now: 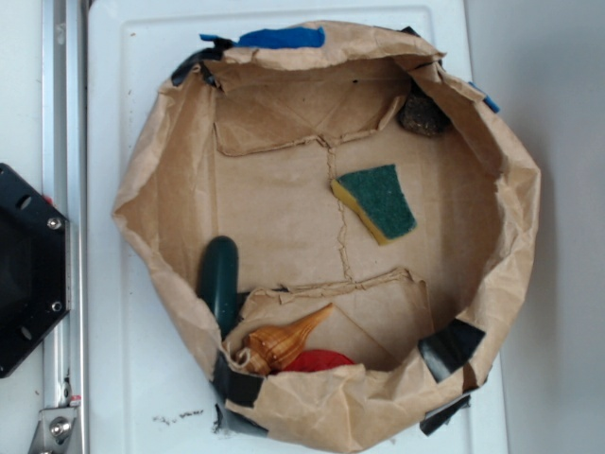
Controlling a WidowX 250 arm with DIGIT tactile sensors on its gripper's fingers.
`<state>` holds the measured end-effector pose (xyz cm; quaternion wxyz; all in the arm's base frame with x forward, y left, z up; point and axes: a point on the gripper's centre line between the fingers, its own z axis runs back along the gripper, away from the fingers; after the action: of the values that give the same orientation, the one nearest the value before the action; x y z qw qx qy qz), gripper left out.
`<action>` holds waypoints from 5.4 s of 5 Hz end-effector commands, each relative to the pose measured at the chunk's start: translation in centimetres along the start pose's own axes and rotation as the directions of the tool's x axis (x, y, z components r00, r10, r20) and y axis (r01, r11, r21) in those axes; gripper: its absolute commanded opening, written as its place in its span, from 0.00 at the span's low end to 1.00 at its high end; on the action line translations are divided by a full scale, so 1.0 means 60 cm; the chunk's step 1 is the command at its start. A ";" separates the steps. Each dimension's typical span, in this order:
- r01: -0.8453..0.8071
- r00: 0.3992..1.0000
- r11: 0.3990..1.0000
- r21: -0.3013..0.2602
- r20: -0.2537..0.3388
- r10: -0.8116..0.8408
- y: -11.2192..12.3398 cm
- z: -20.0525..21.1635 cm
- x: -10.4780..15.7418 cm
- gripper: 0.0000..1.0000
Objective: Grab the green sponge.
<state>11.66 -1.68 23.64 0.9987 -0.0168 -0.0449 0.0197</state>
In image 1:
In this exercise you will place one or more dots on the dark rough rock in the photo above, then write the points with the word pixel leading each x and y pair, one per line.
pixel 421 115

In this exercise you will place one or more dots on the orange striped conch shell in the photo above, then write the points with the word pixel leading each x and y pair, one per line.
pixel 272 348

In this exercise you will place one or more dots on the red crumpled object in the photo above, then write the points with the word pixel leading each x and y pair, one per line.
pixel 317 360

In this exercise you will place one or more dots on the green and yellow sponge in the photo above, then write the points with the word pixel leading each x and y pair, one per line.
pixel 376 196

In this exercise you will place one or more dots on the brown paper bag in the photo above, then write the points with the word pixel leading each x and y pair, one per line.
pixel 407 363

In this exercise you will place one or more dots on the aluminium extrusion rail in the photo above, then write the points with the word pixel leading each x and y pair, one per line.
pixel 64 181

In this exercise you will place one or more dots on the dark green oblong object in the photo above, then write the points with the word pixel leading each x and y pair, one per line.
pixel 218 279

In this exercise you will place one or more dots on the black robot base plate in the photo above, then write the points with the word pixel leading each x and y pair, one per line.
pixel 34 240

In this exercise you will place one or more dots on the metal corner bracket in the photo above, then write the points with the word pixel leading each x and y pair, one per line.
pixel 57 432

